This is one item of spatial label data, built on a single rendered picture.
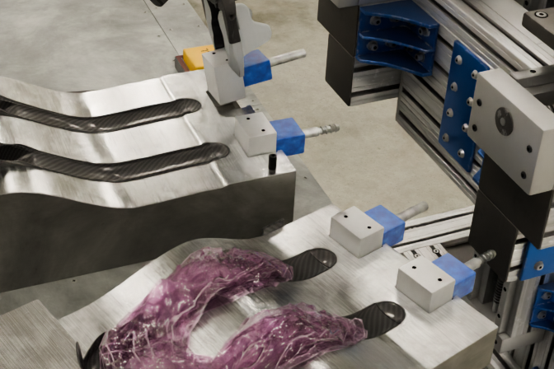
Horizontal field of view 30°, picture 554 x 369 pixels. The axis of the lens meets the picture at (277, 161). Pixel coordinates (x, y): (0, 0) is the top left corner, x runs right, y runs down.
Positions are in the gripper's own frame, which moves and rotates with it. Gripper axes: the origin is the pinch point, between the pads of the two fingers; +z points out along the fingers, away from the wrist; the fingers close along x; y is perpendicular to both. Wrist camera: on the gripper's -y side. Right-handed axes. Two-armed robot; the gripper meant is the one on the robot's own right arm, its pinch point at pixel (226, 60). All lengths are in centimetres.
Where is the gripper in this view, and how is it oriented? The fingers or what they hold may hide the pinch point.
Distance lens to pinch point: 132.5
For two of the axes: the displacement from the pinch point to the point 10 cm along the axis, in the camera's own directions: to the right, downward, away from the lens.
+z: 1.4, 8.5, 5.1
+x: -3.6, -4.3, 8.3
